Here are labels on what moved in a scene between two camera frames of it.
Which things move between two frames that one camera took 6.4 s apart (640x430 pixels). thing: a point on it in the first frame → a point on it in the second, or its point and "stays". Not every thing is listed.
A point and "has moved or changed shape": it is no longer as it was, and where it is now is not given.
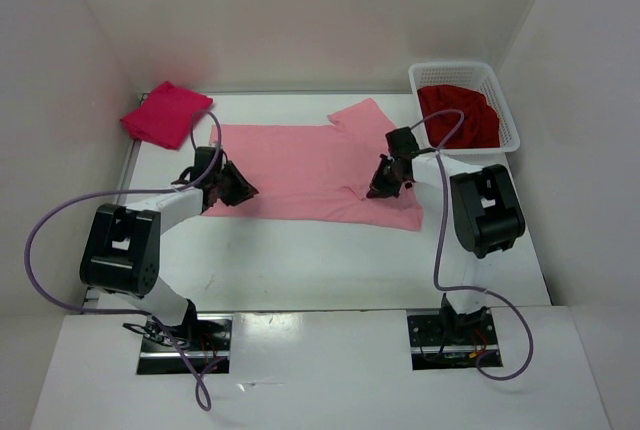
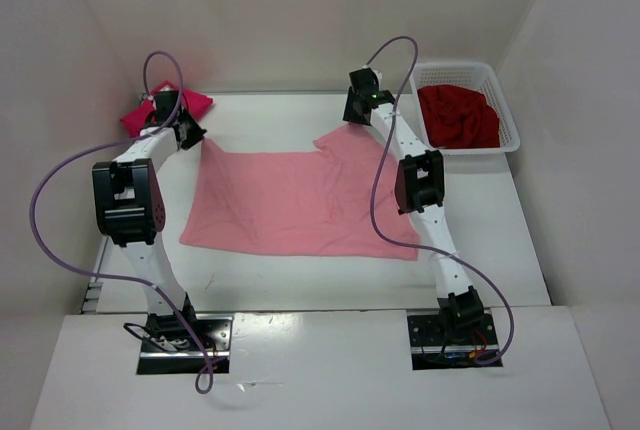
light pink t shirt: [317, 173] has moved or changed shape
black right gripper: [388, 176] → [353, 111]
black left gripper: [228, 183] → [190, 131]
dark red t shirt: [479, 125] stays
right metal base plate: [443, 339] stays
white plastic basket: [477, 76] stays
